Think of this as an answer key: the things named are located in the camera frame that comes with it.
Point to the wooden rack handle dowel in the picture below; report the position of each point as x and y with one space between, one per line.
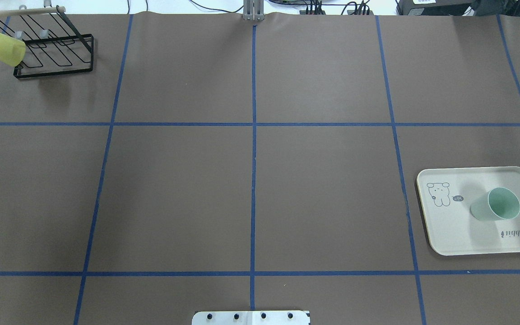
25 12

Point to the small black computer box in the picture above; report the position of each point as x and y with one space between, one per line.
433 7

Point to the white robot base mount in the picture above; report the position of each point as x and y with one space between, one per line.
273 317

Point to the yellow plastic cup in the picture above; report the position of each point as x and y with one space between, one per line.
12 51

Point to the pale green plastic cup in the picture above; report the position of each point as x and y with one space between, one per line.
498 204

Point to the aluminium frame post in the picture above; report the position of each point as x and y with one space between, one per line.
253 10

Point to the black wire cup rack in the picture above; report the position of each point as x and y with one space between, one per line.
54 46

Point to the white rabbit serving tray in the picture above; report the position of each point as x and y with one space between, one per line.
446 195

